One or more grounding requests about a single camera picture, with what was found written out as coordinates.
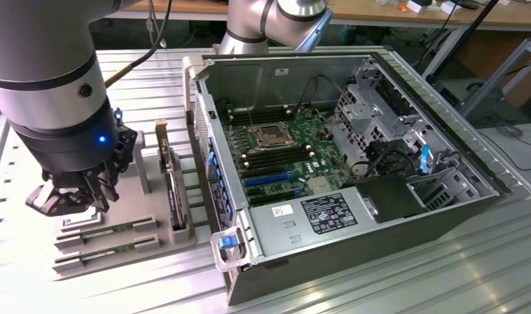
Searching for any black slanted pole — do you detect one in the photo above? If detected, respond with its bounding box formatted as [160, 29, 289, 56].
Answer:
[424, 0, 498, 81]

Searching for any blue expansion slot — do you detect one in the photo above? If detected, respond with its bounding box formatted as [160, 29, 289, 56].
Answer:
[242, 174, 294, 188]

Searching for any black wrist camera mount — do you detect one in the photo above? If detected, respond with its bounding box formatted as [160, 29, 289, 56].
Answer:
[110, 107, 138, 175]

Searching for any silver disk bay cage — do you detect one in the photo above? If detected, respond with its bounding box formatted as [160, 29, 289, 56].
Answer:
[332, 63, 428, 164]

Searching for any silver chipset heat sink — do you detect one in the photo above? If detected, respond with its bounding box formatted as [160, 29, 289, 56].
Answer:
[306, 177, 337, 194]

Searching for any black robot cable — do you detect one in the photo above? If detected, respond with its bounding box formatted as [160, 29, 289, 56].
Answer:
[102, 0, 174, 90]

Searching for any green motherboard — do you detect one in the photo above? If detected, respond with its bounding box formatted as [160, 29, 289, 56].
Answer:
[220, 103, 354, 207]

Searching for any CPU chip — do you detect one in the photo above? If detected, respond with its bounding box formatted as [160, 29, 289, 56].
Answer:
[61, 211, 104, 227]

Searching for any CPU socket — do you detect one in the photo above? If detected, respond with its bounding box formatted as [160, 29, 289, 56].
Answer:
[246, 121, 293, 152]

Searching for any black wire loop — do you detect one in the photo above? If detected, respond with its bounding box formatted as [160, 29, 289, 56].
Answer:
[289, 74, 349, 116]

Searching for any wooden desk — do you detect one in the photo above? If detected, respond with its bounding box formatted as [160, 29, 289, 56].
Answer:
[102, 0, 531, 33]

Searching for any blue flat wire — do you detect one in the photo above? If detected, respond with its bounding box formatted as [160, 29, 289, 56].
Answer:
[418, 143, 436, 175]

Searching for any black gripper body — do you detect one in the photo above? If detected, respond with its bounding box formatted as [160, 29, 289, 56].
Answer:
[9, 109, 122, 192]

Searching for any black RAM slot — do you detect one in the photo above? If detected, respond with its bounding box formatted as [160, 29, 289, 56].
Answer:
[228, 109, 289, 120]
[226, 105, 288, 116]
[241, 148, 312, 162]
[242, 153, 314, 167]
[238, 145, 310, 158]
[229, 113, 292, 124]
[244, 157, 317, 171]
[230, 117, 293, 128]

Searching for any grey parts rack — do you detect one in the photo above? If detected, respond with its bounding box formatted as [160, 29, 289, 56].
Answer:
[50, 130, 198, 273]

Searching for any black open PC case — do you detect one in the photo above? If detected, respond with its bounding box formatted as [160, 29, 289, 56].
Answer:
[181, 51, 513, 307]

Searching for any black plastic shroud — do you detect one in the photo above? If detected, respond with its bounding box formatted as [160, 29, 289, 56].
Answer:
[354, 174, 428, 224]

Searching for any black expansion slot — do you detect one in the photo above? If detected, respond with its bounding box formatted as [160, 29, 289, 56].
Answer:
[240, 167, 289, 180]

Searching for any green RAM stick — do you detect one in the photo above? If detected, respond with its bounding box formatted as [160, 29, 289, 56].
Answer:
[58, 223, 136, 239]
[54, 242, 138, 262]

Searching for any grey power supply unit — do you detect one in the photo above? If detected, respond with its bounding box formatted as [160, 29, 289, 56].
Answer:
[246, 191, 373, 258]

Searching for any hard disk drive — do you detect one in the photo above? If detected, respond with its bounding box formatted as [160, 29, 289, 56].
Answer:
[165, 169, 190, 230]

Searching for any blue case latch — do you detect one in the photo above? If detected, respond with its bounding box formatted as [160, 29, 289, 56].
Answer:
[216, 235, 238, 251]

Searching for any aluminium profile frame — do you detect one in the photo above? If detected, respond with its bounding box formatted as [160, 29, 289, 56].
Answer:
[458, 37, 531, 122]

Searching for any graphics card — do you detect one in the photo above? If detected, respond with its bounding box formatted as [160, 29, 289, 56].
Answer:
[153, 118, 181, 175]

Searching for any black wire bundle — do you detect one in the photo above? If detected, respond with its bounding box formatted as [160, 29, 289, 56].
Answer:
[362, 139, 461, 179]

